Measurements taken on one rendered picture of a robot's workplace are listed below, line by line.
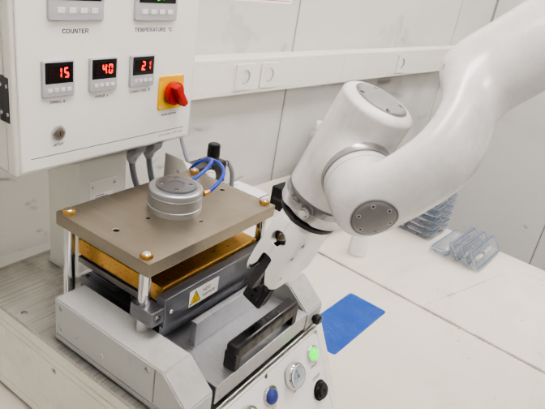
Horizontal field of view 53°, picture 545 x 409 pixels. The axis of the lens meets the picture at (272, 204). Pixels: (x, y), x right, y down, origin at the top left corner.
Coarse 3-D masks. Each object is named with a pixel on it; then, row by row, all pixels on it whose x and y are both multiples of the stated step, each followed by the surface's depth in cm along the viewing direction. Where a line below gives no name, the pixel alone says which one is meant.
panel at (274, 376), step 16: (288, 352) 83; (304, 352) 86; (320, 352) 90; (272, 368) 80; (320, 368) 90; (256, 384) 76; (272, 384) 79; (304, 384) 86; (240, 400) 73; (256, 400) 76; (288, 400) 82; (304, 400) 86; (320, 400) 89
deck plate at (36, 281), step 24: (24, 264) 92; (48, 264) 93; (0, 288) 85; (24, 288) 86; (48, 288) 87; (24, 312) 81; (48, 312) 82; (48, 336) 77; (72, 360) 74; (240, 384) 74; (144, 408) 68; (216, 408) 70
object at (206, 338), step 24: (216, 312) 75; (240, 312) 81; (264, 312) 83; (168, 336) 75; (192, 336) 73; (216, 336) 76; (288, 336) 82; (216, 360) 72; (240, 360) 73; (264, 360) 77; (216, 384) 68
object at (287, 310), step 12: (288, 300) 80; (276, 312) 77; (288, 312) 78; (252, 324) 74; (264, 324) 74; (276, 324) 76; (240, 336) 71; (252, 336) 72; (264, 336) 74; (228, 348) 70; (240, 348) 69; (228, 360) 70
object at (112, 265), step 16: (80, 240) 77; (224, 240) 83; (240, 240) 84; (80, 256) 79; (96, 256) 76; (192, 256) 78; (208, 256) 78; (224, 256) 80; (96, 272) 77; (112, 272) 75; (128, 272) 73; (176, 272) 74; (192, 272) 74; (128, 288) 74; (160, 288) 70
